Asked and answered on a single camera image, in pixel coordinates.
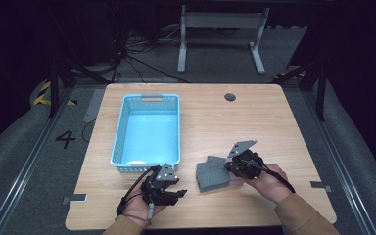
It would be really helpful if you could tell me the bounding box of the grey floor tape patch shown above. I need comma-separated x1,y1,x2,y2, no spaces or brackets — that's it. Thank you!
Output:
83,88,106,123

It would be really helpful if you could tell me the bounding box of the grey tape strip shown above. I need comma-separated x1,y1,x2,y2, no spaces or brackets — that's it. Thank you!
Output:
61,193,89,206
309,180,333,193

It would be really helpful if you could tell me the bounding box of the person's left hand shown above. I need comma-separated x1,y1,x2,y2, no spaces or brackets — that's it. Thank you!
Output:
120,186,166,228

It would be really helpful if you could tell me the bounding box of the bundle of black floor cables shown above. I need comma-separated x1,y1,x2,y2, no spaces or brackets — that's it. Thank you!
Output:
109,25,191,84

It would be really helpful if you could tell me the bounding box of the person's right hand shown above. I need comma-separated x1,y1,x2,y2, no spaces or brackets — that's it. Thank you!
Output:
245,163,294,206

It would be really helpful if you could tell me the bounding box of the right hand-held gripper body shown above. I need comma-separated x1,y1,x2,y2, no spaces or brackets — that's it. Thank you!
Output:
223,139,265,181

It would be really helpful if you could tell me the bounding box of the grey cloth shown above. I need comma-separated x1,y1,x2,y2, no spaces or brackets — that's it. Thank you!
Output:
195,155,243,194

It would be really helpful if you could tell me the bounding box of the black metal stand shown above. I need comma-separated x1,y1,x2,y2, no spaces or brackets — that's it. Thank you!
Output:
273,57,330,122
46,57,113,119

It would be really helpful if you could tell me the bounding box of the metal floor rail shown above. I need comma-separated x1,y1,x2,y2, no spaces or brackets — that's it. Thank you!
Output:
0,87,76,235
302,89,376,235

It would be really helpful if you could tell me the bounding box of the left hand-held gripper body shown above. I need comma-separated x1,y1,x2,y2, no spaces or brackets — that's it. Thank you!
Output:
140,162,181,207

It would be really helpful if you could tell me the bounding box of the white metal table frame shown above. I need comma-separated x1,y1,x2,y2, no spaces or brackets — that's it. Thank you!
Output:
176,4,271,75

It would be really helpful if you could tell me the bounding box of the yellow black hazard tape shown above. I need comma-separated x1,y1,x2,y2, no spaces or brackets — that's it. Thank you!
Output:
32,80,78,107

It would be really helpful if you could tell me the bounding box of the light blue plastic basket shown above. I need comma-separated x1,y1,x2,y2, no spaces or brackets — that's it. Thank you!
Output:
110,93,181,173

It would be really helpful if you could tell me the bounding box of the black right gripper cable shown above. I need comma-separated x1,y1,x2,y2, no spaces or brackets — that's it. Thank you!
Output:
248,162,297,194

